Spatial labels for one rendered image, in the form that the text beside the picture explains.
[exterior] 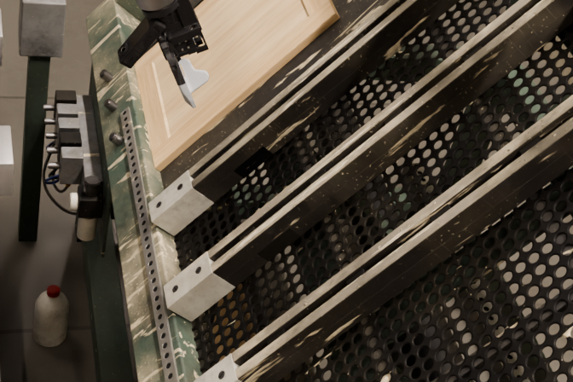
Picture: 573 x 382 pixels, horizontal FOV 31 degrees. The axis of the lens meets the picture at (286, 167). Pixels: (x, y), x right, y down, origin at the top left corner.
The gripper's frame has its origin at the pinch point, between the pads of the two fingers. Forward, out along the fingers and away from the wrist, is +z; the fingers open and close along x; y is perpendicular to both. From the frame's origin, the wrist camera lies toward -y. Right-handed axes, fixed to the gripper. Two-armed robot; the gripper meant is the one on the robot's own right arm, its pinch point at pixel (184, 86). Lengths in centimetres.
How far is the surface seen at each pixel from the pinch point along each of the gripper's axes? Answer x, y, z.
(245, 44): 41, 14, 26
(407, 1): 4.8, 46.6, 3.5
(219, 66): 42, 6, 29
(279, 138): 3.5, 13.4, 24.0
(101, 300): 52, -53, 101
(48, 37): 93, -37, 37
